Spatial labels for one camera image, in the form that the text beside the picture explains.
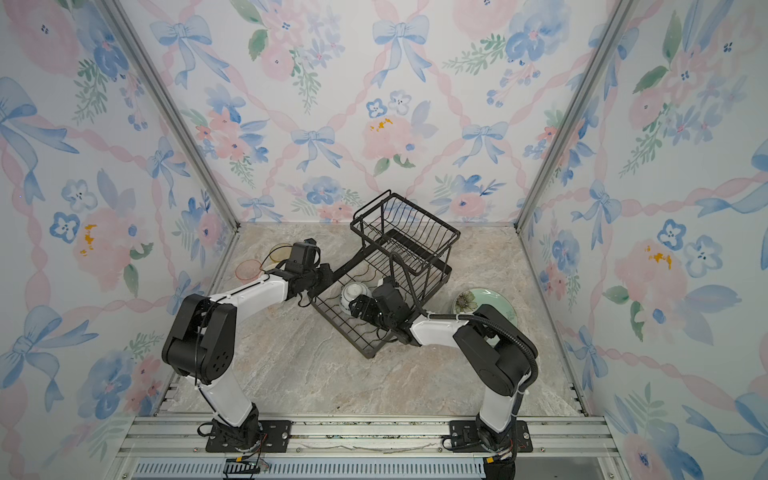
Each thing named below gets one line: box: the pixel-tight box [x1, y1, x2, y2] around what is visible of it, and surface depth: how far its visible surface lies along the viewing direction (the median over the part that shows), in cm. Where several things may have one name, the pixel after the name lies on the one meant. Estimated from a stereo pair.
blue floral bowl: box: [340, 282, 372, 315], surface depth 94 cm
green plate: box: [452, 287, 518, 327], surface depth 97 cm
